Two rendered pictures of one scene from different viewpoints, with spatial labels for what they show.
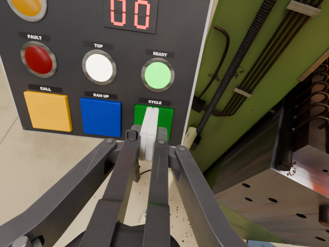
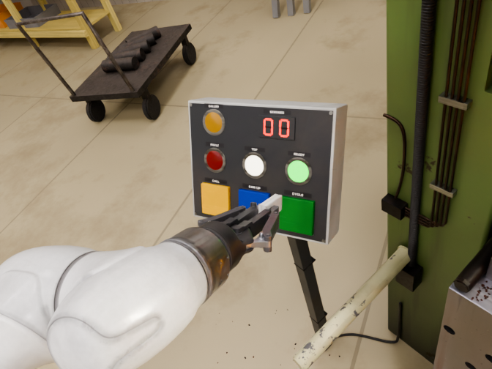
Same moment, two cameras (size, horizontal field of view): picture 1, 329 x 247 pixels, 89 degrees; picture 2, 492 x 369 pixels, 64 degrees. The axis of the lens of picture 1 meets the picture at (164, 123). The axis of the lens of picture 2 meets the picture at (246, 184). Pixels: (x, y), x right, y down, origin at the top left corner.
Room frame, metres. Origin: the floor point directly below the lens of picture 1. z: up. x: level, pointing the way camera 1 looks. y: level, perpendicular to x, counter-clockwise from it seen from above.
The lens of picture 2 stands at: (-0.27, -0.30, 1.64)
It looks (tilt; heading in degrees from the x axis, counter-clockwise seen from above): 43 degrees down; 44
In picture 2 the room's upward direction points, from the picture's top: 19 degrees counter-clockwise
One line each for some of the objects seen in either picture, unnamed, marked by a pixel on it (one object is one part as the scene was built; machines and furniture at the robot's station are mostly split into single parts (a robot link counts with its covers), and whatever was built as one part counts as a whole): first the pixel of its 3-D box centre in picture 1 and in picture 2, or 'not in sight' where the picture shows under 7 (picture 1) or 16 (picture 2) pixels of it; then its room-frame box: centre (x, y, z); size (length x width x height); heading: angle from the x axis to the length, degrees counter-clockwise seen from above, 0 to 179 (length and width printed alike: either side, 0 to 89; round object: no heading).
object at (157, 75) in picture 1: (157, 75); (298, 171); (0.22, 0.03, 1.09); 0.05 x 0.03 x 0.04; 70
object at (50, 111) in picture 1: (51, 111); (216, 199); (0.16, 0.22, 1.01); 0.07 x 0.05 x 0.07; 95
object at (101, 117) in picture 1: (102, 117); (255, 206); (0.17, 0.12, 1.01); 0.07 x 0.05 x 0.07; 95
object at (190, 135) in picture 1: (172, 170); (356, 304); (0.21, -0.07, 0.62); 0.44 x 0.05 x 0.05; 160
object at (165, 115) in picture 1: (152, 123); (296, 214); (0.18, 0.02, 1.01); 0.07 x 0.05 x 0.07; 95
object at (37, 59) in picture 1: (39, 60); (214, 159); (0.21, 0.23, 1.09); 0.05 x 0.03 x 0.04; 70
